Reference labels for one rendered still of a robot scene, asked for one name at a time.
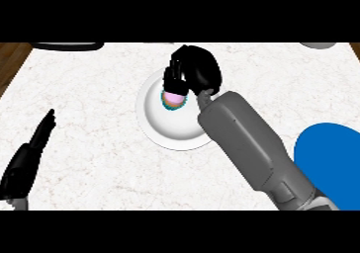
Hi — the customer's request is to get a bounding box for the white plate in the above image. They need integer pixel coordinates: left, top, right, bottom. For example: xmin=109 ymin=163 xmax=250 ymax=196
xmin=134 ymin=69 xmax=216 ymax=152

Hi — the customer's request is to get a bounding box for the pink frosted cupcake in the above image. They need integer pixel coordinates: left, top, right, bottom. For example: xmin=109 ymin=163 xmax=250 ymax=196
xmin=161 ymin=90 xmax=187 ymax=112

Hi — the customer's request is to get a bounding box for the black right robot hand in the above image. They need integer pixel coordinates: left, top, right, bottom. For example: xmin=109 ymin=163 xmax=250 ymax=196
xmin=161 ymin=44 xmax=221 ymax=97

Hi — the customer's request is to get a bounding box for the grey round object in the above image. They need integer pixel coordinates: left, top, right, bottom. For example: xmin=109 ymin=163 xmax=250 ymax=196
xmin=298 ymin=42 xmax=337 ymax=50

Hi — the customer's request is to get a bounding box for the black rimmed pan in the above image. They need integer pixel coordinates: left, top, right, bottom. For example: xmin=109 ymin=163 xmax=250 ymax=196
xmin=29 ymin=42 xmax=105 ymax=51

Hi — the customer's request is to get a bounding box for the blue plate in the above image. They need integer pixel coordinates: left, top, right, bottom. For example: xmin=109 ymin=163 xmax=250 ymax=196
xmin=292 ymin=123 xmax=360 ymax=211

